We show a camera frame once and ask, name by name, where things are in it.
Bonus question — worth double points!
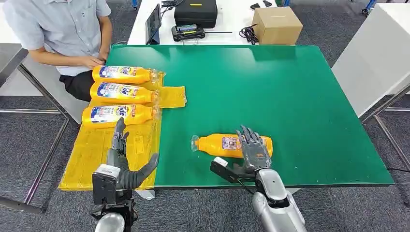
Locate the black carrying case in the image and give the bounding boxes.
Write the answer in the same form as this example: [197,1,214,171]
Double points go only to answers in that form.
[174,0,219,29]

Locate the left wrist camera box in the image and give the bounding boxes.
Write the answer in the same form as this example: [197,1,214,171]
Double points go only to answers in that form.
[92,164,121,205]

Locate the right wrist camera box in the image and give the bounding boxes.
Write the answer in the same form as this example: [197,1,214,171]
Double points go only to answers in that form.
[210,156,257,184]

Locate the black tablet cable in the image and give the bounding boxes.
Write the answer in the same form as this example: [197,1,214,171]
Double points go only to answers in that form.
[160,0,185,14]

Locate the black handheld controller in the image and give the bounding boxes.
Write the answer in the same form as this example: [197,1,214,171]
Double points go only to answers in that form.
[171,24,206,42]

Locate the black cable bundle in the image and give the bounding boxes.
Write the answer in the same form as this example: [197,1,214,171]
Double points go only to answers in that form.
[238,24,260,45]

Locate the brown cardboard box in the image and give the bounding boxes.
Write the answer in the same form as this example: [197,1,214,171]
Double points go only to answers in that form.
[251,6,304,45]

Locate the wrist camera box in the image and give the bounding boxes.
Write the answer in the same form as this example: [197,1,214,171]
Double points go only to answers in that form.
[210,156,257,184]
[92,164,121,205]

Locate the green table mat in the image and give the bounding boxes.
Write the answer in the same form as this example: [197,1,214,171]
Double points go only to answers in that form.
[105,44,395,188]

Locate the orange drink bottle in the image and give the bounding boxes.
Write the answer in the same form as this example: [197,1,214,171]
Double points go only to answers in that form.
[89,81,160,105]
[92,65,160,85]
[191,133,274,159]
[81,104,162,130]

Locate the black tablet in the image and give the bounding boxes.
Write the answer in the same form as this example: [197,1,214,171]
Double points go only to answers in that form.
[145,3,162,45]

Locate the person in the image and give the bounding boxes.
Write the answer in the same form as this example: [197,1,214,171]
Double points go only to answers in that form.
[2,0,113,102]

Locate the white table with metal legs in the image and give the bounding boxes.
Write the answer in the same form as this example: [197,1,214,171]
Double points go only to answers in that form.
[0,29,88,215]
[331,3,410,170]

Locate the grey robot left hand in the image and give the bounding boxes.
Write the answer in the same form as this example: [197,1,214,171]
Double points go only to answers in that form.
[106,117,160,190]

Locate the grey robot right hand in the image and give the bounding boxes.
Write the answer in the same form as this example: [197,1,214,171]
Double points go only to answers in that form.
[235,125,272,172]

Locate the yellow plastic sheet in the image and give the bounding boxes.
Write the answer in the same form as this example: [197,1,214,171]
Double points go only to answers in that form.
[58,71,188,192]

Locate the person's right hand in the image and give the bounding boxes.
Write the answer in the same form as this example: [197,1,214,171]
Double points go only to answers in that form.
[78,56,106,70]

